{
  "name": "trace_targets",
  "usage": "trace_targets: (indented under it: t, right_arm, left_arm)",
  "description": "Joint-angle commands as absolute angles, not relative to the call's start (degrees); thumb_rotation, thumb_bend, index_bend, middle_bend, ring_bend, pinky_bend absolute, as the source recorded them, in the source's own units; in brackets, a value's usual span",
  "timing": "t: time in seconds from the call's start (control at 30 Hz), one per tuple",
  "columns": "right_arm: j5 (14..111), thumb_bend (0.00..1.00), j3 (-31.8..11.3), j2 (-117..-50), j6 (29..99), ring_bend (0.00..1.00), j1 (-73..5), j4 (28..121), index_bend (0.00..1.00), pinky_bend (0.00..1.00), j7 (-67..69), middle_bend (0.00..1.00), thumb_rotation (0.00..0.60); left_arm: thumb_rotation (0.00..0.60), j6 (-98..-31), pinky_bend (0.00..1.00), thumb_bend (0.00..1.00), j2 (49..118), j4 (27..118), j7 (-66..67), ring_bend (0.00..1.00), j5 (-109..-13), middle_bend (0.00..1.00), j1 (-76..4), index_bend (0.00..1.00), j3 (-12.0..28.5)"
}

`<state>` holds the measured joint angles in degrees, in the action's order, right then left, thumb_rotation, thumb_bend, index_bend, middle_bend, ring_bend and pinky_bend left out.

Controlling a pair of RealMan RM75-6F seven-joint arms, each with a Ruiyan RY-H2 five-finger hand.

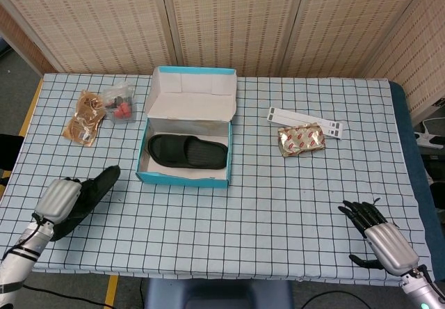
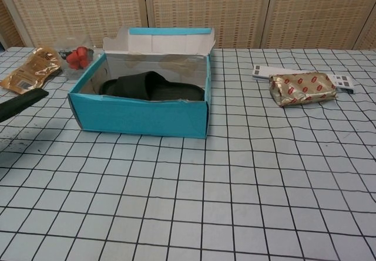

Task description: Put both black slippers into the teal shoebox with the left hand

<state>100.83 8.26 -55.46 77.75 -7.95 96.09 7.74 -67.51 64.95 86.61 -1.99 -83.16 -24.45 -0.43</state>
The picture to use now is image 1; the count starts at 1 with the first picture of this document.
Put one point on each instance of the blue cardboard shoe box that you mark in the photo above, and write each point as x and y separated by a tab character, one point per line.
180	180

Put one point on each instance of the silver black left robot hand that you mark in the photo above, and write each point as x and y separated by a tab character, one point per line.
57	197

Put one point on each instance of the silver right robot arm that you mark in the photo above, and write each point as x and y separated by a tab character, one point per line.
420	293

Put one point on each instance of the blue stool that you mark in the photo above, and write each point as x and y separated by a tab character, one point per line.
215	295

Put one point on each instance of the woven folding screen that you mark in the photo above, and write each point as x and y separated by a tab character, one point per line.
243	20

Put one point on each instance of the clear bag with red pieces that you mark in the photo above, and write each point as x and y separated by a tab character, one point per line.
120	110

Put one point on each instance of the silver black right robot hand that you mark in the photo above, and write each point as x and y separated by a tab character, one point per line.
393	246

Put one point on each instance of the white plastic strip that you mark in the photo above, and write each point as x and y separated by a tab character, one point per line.
299	116

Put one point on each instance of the dark equipment on floor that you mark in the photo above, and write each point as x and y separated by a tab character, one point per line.
434	166

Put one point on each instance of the blue checked tablecloth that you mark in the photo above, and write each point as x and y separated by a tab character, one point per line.
243	218

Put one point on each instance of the white floor device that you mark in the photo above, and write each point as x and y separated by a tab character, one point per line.
429	136

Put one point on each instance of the dark blue table pad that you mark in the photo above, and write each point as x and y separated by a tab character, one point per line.
410	142

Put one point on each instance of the black slide slipper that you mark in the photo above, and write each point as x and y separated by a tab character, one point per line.
97	187
187	152

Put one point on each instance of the brown snack pouch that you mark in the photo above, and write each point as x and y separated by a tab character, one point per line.
83	121

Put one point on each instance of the gold foil packet red print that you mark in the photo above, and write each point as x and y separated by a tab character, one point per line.
300	140

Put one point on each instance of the black object beside table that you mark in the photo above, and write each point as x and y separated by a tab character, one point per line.
8	149

